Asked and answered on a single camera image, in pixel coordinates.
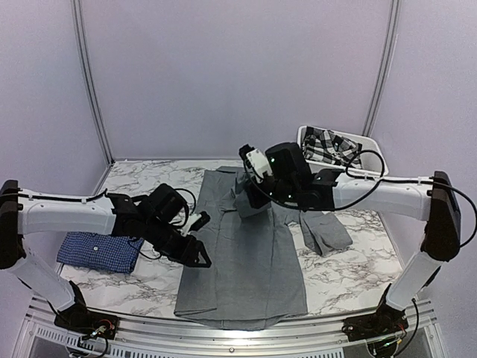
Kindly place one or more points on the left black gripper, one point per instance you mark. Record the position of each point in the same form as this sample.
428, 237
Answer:
187, 254

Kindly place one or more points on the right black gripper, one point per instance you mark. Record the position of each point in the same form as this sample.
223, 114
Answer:
256, 201

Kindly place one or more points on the grey long sleeve shirt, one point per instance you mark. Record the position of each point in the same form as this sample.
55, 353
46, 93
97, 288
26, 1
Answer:
255, 279

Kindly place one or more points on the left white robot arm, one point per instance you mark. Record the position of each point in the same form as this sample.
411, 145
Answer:
25, 212

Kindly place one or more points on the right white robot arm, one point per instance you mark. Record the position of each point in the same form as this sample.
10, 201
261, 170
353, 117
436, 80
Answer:
430, 200

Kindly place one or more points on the black white plaid shirt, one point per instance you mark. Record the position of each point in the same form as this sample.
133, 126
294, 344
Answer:
327, 146

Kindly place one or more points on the folded blue checkered shirt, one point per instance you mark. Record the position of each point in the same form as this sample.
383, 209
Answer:
117, 254

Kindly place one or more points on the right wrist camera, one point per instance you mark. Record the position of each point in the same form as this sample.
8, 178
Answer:
255, 161

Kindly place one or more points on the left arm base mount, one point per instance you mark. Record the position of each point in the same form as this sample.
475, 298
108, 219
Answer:
79, 318

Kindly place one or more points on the right aluminium wall post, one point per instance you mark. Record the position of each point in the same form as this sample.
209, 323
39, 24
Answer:
385, 64

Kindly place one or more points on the aluminium wall post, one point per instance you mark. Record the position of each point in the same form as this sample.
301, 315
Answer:
385, 64
85, 64

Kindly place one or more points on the aluminium front frame rail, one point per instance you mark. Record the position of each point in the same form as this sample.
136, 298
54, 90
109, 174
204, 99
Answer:
138, 336

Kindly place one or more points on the left aluminium wall post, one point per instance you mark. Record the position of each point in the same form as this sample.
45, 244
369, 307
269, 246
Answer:
85, 64

